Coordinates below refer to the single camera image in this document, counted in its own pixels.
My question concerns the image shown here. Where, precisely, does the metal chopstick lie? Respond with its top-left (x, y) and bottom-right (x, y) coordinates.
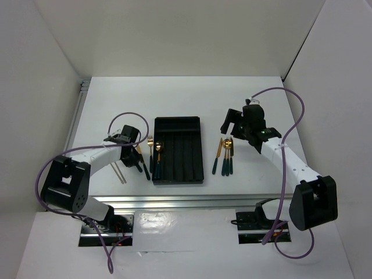
top-left (110, 162), bottom-right (126, 184)
top-left (114, 162), bottom-right (127, 184)

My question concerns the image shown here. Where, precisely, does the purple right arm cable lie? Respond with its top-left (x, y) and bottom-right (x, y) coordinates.
top-left (251, 87), bottom-right (316, 259)

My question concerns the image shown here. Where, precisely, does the gold spoon green handle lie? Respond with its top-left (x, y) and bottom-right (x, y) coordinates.
top-left (155, 141), bottom-right (164, 180)
top-left (221, 138), bottom-right (228, 176)

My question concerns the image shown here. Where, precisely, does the black cutlery tray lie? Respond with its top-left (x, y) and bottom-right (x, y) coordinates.
top-left (152, 116), bottom-right (204, 185)

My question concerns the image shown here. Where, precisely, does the gold fork green handle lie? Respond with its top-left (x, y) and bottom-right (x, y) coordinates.
top-left (147, 135), bottom-right (153, 173)
top-left (225, 138), bottom-right (231, 176)

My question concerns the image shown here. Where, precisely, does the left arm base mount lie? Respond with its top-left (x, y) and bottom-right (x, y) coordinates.
top-left (78, 213), bottom-right (134, 247)

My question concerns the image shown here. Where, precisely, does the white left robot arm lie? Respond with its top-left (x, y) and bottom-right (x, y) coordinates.
top-left (41, 125), bottom-right (142, 232)

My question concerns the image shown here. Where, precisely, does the aluminium frame rail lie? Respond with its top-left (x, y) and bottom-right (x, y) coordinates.
top-left (94, 194), bottom-right (280, 211)

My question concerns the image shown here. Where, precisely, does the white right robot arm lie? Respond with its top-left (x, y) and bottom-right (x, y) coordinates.
top-left (220, 105), bottom-right (338, 231)

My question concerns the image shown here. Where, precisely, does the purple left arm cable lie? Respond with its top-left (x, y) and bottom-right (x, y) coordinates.
top-left (34, 112), bottom-right (151, 274)

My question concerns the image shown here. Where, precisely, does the gold knife green handle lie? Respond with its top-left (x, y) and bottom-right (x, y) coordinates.
top-left (136, 145), bottom-right (151, 181)
top-left (229, 137), bottom-right (234, 175)
top-left (212, 138), bottom-right (223, 175)

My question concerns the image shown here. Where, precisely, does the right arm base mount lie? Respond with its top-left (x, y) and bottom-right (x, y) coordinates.
top-left (230, 199), bottom-right (277, 244)

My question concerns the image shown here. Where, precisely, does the metal chopstick left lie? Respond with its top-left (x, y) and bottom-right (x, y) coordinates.
top-left (110, 162), bottom-right (126, 184)

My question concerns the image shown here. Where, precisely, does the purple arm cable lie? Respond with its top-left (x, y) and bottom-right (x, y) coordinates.
top-left (251, 87), bottom-right (316, 259)
top-left (34, 112), bottom-right (151, 274)

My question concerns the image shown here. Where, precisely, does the metal chopstick right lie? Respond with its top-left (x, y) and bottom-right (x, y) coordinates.
top-left (114, 162), bottom-right (127, 184)

